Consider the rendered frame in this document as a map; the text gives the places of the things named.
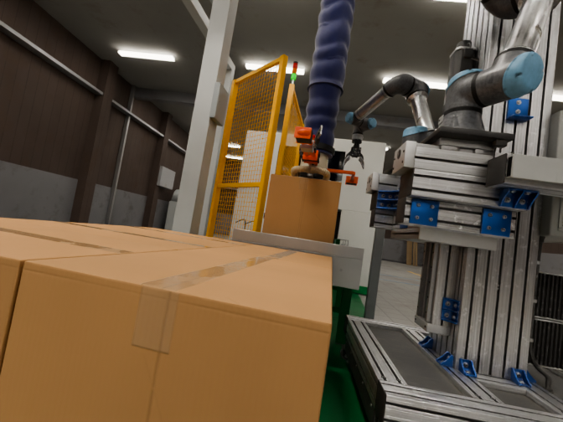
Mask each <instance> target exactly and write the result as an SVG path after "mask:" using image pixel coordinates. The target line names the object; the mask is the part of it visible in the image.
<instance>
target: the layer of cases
mask: <svg viewBox="0 0 563 422"><path fill-rule="evenodd" d="M332 326H333V258H332V257H329V256H324V255H315V254H309V253H303V252H298V251H293V250H284V249H278V248H273V247H268V246H263V245H258V244H248V243H243V242H238V241H233V240H227V239H217V238H212V237H207V236H202V235H196V234H187V233H182V232H177V231H172V230H166V229H157V228H148V227H135V226H122V225H109V224H85V223H72V222H60V221H47V220H34V219H10V218H0V422H319V417H320V411H321V404H322V398H323V387H324V381H325V374H326V368H327V362H328V351H329V344H330V338H331V332H332Z"/></svg>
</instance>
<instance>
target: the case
mask: <svg viewBox="0 0 563 422"><path fill-rule="evenodd" d="M341 185H342V183H341V182H335V181H327V180H320V179H313V178H300V177H293V176H286V175H278V174H272V175H271V180H270V186H269V191H268V196H267V201H266V211H265V217H264V223H263V228H262V233H267V234H277V235H282V236H288V237H293V238H299V239H309V240H315V241H320V242H325V243H331V244H333V239H334V233H335V227H336V221H337V214H338V203H339V197H340V191H341Z"/></svg>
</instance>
